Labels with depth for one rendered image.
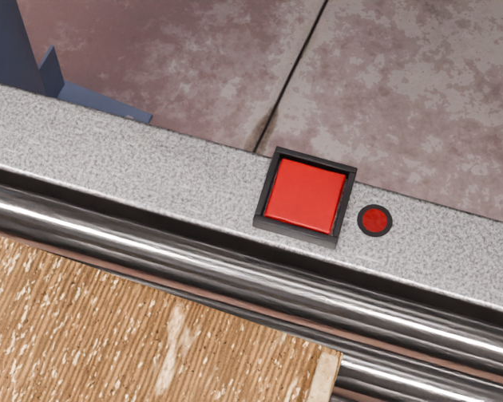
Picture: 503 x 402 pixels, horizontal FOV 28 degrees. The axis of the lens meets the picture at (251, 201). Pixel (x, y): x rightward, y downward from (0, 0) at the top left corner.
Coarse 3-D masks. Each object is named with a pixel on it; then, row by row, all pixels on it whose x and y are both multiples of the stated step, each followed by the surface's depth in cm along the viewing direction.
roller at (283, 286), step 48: (0, 192) 89; (48, 240) 89; (96, 240) 88; (144, 240) 87; (192, 240) 88; (240, 288) 86; (288, 288) 86; (336, 288) 86; (384, 336) 86; (432, 336) 85; (480, 336) 85
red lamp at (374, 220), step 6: (372, 210) 90; (378, 210) 90; (366, 216) 89; (372, 216) 89; (378, 216) 89; (384, 216) 89; (366, 222) 89; (372, 222) 89; (378, 222) 89; (384, 222) 89; (366, 228) 89; (372, 228) 89; (378, 228) 89; (384, 228) 89
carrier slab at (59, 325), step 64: (0, 256) 85; (0, 320) 82; (64, 320) 82; (128, 320) 83; (192, 320) 83; (0, 384) 80; (64, 384) 80; (128, 384) 80; (192, 384) 81; (256, 384) 81
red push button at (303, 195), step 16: (288, 160) 90; (288, 176) 89; (304, 176) 89; (320, 176) 89; (336, 176) 89; (272, 192) 88; (288, 192) 88; (304, 192) 89; (320, 192) 89; (336, 192) 89; (272, 208) 88; (288, 208) 88; (304, 208) 88; (320, 208) 88; (336, 208) 88; (304, 224) 87; (320, 224) 87
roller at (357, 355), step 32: (64, 256) 88; (160, 288) 86; (256, 320) 85; (352, 352) 84; (384, 352) 84; (352, 384) 84; (384, 384) 83; (416, 384) 83; (448, 384) 83; (480, 384) 83
